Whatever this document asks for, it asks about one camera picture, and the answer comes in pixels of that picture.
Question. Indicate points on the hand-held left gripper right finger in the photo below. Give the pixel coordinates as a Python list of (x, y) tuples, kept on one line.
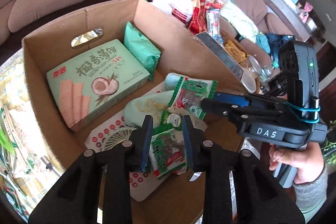
[(188, 145)]

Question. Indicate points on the metal tool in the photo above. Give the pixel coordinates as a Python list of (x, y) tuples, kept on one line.
[(46, 161)]

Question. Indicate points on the person's right forearm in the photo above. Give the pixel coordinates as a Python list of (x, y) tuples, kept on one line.
[(311, 195)]

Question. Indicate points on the green white-label sachet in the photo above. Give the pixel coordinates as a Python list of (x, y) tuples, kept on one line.
[(173, 119)]

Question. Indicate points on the pale green white cloth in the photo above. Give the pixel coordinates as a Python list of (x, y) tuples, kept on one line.
[(241, 18)]

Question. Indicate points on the pale green packet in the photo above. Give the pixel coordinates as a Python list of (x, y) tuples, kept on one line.
[(147, 108)]

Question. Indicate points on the cardboard box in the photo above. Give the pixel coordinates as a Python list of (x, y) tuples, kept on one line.
[(170, 37)]

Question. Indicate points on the glass jar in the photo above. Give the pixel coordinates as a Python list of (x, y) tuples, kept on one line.
[(250, 66)]

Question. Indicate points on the green seed snack packet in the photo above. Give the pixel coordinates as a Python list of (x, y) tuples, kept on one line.
[(189, 95), (168, 150)]

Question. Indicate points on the teal cloth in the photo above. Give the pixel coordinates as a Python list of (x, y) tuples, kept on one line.
[(273, 41)]

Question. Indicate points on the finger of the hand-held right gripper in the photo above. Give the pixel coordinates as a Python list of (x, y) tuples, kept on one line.
[(231, 98), (218, 108)]

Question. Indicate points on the wicker basket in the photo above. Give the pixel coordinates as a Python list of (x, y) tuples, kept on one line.
[(226, 36)]

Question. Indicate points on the yellow checked cloth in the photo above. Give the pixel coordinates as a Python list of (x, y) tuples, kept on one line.
[(23, 174)]

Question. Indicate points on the green coconut wafer box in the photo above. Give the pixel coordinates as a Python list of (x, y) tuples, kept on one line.
[(86, 77)]

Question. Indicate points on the light green pen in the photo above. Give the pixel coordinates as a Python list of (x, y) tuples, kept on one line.
[(5, 140)]

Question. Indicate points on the white red-dotted sheet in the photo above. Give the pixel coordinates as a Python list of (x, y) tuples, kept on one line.
[(110, 134)]

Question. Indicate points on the person's right hand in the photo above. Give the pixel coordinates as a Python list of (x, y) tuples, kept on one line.
[(309, 161)]

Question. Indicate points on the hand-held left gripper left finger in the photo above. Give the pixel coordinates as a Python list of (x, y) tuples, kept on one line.
[(146, 145)]

